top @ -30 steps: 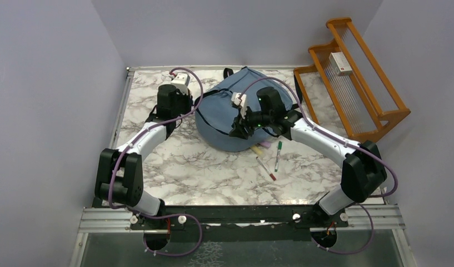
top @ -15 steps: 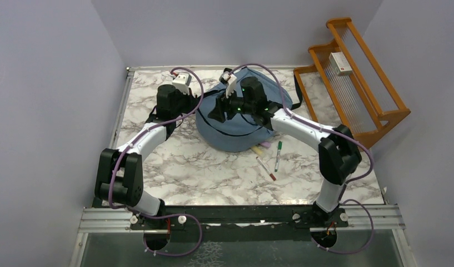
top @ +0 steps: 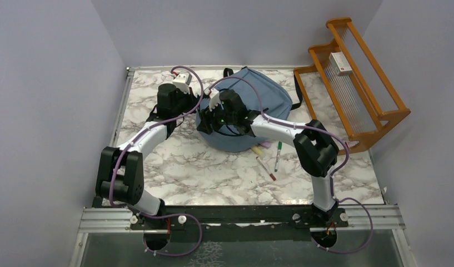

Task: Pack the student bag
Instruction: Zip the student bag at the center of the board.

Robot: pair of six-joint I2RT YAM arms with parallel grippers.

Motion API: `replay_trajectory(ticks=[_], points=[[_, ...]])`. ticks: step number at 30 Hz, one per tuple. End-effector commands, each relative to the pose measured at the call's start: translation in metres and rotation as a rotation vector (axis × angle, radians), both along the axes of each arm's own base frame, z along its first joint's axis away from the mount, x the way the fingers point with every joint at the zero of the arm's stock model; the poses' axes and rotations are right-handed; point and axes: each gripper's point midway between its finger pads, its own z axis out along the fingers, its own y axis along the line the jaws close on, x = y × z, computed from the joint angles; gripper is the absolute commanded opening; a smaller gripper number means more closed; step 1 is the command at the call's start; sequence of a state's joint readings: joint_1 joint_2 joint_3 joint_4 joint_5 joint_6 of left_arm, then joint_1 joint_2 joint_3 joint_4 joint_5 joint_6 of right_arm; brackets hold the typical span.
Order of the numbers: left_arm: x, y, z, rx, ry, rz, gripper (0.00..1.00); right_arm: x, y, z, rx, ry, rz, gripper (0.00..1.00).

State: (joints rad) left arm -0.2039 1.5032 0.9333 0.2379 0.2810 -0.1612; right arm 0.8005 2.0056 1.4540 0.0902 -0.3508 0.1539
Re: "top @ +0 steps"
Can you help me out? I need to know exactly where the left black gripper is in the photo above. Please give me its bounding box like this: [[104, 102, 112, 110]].
[[171, 86, 200, 117]]

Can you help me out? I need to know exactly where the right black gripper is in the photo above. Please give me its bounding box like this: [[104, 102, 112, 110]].
[[196, 100, 236, 136]]

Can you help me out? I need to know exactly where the red marker pen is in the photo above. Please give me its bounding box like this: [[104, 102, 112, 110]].
[[256, 156, 276, 181]]

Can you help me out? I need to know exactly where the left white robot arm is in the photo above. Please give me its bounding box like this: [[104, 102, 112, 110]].
[[95, 83, 199, 229]]

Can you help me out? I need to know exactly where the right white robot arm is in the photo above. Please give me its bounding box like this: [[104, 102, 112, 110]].
[[197, 89, 339, 226]]

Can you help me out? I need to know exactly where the yellow orange highlighter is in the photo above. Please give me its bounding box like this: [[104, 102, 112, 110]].
[[250, 146, 264, 158]]

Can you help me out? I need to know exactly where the pink highlighter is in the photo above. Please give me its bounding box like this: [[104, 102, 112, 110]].
[[260, 142, 272, 149]]

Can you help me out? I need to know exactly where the green marker pen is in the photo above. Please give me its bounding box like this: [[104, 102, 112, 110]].
[[274, 142, 282, 172]]

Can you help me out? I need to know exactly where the orange wooden rack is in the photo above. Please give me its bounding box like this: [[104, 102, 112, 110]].
[[293, 17, 411, 154]]

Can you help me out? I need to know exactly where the small white box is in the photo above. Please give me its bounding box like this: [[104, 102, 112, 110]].
[[329, 52, 353, 76]]

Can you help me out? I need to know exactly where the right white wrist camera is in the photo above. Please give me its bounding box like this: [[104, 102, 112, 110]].
[[208, 88, 221, 111]]

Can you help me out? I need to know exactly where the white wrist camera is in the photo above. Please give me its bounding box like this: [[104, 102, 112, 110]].
[[172, 72, 192, 94], [208, 88, 221, 111]]

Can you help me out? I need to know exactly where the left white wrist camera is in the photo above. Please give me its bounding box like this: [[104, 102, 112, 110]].
[[172, 72, 192, 94]]

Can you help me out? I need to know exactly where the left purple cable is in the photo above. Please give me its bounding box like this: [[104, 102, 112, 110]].
[[108, 66, 206, 258]]

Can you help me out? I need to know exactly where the purple cable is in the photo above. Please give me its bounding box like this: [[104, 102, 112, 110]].
[[208, 76, 375, 255], [108, 66, 206, 258]]

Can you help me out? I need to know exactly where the black metal base rail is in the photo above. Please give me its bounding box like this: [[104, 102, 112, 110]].
[[131, 205, 348, 243]]

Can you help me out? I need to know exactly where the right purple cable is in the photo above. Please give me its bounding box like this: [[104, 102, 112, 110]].
[[208, 76, 375, 255]]

